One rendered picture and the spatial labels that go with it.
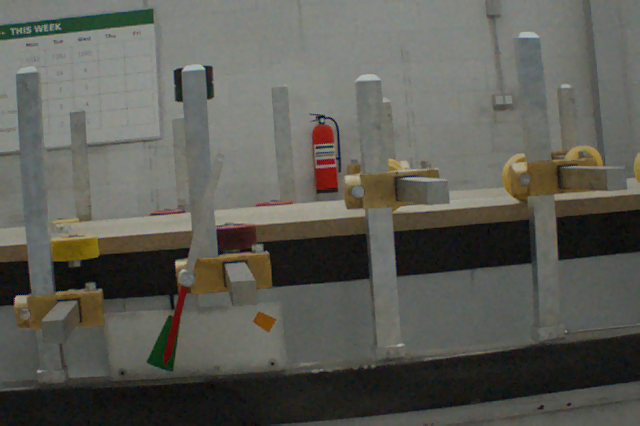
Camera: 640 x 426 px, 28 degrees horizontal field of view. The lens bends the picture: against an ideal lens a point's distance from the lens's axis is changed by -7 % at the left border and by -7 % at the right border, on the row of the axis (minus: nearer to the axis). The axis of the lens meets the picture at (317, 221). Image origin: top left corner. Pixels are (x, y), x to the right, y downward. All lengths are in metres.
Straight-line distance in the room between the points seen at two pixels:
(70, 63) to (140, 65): 0.51
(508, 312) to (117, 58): 7.06
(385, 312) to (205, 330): 0.26
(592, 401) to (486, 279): 0.30
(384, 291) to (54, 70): 7.30
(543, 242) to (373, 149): 0.29
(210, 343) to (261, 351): 0.07
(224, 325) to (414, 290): 0.38
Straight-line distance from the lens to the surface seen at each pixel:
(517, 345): 1.96
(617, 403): 2.06
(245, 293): 1.61
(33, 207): 1.91
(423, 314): 2.15
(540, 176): 1.95
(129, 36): 9.08
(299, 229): 2.10
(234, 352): 1.90
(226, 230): 1.98
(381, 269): 1.92
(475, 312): 2.17
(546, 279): 1.97
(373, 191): 1.90
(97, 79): 9.07
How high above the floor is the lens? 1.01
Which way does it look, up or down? 3 degrees down
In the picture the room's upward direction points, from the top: 4 degrees counter-clockwise
